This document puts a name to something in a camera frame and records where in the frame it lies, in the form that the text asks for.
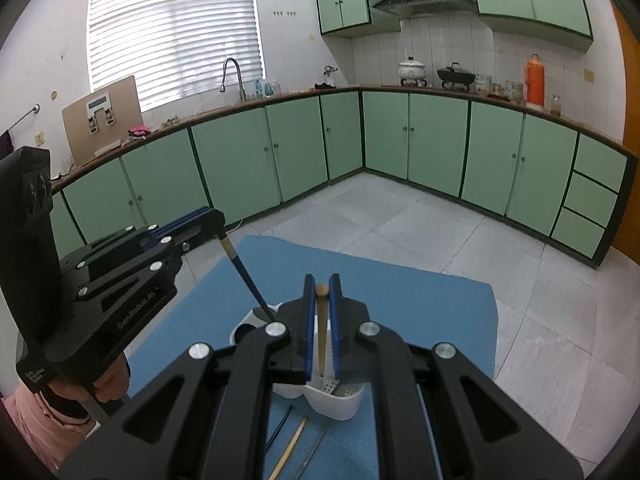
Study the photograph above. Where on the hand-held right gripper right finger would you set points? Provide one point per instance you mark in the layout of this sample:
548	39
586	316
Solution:
336	330

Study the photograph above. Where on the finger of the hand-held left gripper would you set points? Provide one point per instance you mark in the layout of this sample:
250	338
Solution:
180	222
130	270

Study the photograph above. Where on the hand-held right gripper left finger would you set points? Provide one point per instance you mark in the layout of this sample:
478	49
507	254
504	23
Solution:
311	330

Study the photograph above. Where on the wooden chopstick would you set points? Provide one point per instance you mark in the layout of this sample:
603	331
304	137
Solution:
322	330
292	442

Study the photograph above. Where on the white plastic utensil holder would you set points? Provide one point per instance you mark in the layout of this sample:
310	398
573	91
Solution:
335	405

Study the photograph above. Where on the dark blue chopstick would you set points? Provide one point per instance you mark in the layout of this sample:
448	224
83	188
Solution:
280	427
245	275

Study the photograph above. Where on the person's left forearm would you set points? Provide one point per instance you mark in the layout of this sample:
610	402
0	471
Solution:
30	420

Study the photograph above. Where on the person's left hand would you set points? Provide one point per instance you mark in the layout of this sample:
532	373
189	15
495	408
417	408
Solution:
112	377

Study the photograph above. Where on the blue tablecloth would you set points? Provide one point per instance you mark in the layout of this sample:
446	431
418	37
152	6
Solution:
425	310

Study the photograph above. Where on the red cloth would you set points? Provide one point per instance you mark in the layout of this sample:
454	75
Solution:
138	132

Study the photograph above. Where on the grey metal chopstick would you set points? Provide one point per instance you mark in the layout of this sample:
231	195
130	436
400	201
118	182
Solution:
315	447

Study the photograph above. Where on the brown cardboard board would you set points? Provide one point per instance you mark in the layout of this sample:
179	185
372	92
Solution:
125	105

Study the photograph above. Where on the steel kitchen faucet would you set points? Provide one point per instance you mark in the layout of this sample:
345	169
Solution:
240	80

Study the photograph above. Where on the white window blinds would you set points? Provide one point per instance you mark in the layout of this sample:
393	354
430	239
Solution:
175	35

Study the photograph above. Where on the green lower kitchen cabinets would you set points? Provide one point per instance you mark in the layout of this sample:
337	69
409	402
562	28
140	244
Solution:
435	140

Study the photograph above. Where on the white cooking pot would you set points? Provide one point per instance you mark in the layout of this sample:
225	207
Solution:
411	70

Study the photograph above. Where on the black wok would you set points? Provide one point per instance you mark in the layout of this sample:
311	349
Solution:
456	76

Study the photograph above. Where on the white mug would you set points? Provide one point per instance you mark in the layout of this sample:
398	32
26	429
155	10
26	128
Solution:
482	84

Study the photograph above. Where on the patterned cup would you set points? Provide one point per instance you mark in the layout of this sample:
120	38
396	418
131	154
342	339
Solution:
514	91

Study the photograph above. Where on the glass jar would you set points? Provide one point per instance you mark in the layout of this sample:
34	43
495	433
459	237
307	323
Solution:
556	105

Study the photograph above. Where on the orange thermos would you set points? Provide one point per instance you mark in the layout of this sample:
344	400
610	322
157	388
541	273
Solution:
534	82

